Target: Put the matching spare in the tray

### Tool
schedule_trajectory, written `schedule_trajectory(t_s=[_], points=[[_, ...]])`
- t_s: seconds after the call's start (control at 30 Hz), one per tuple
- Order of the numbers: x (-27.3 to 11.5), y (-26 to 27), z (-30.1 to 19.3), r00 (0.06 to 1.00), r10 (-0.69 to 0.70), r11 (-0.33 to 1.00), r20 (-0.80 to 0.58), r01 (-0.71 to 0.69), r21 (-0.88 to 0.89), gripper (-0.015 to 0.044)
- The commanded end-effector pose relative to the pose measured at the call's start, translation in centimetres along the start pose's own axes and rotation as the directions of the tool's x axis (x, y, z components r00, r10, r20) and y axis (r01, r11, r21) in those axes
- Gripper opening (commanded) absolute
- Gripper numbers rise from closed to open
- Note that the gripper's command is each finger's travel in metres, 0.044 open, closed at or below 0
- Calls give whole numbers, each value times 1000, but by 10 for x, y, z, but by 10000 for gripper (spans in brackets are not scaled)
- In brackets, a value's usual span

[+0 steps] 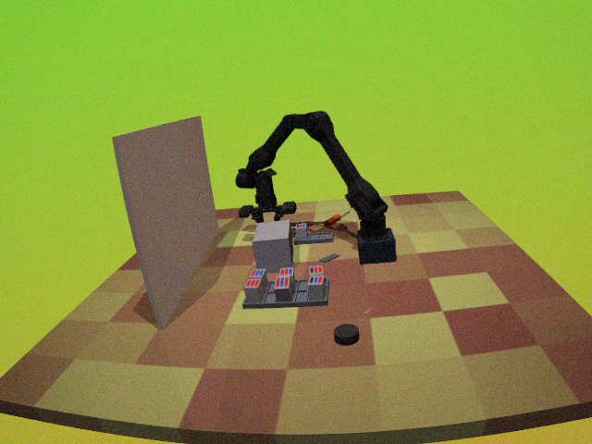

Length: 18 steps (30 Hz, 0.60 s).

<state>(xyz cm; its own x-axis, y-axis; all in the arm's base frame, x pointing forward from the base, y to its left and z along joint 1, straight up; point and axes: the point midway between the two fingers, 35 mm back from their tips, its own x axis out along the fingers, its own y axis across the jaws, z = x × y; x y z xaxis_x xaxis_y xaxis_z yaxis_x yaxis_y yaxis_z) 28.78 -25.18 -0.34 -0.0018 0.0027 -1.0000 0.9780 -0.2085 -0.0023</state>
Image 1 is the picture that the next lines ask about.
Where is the brown flat panel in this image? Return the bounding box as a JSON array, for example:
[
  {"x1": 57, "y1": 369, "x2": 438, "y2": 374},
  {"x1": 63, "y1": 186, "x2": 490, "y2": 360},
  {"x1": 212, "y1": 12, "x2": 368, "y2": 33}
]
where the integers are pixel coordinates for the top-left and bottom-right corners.
[{"x1": 112, "y1": 116, "x2": 218, "y2": 330}]

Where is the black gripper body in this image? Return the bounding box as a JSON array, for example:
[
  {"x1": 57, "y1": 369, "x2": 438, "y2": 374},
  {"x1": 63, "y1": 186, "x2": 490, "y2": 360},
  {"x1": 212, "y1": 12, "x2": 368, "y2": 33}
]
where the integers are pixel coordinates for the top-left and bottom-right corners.
[{"x1": 239, "y1": 189, "x2": 297, "y2": 218}]

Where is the black short cylinder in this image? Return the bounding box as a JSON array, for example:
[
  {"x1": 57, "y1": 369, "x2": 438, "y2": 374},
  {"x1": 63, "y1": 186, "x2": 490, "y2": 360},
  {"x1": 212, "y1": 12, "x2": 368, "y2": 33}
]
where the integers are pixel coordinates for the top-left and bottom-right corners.
[{"x1": 333, "y1": 324, "x2": 360, "y2": 346}]

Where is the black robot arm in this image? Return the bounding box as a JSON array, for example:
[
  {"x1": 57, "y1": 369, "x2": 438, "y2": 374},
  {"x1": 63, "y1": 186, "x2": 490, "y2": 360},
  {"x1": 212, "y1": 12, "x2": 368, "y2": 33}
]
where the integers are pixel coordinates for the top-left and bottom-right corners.
[{"x1": 235, "y1": 110, "x2": 389, "y2": 241}]

